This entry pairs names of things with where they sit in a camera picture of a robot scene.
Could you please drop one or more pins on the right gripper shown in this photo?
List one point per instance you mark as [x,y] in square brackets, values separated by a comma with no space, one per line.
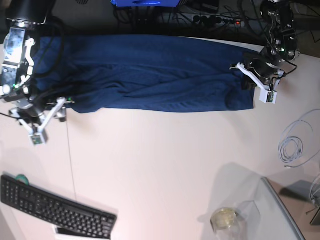
[35,117]

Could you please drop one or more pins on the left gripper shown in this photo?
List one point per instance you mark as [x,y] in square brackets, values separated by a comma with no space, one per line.
[263,71]

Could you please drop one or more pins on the blue t-shirt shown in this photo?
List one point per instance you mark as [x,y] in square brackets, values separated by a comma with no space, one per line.
[148,72]

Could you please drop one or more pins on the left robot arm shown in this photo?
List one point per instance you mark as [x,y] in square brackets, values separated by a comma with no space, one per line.
[276,20]

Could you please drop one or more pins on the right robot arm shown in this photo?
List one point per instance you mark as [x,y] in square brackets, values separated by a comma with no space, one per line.
[19,70]

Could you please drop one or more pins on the green tape roll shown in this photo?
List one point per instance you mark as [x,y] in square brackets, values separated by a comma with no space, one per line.
[22,178]

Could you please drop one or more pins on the black power strip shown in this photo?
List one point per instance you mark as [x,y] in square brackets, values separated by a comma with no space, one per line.
[218,20]

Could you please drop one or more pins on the black keyboard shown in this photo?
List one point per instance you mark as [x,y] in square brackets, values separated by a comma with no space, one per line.
[77,218]

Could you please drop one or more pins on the grey metal stand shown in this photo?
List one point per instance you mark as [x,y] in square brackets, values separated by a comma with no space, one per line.
[302,202]

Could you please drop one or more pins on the blue box at top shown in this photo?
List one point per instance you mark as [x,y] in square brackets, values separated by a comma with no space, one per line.
[145,3]

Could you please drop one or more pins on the clear glass jar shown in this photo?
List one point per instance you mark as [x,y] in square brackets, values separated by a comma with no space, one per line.
[240,222]

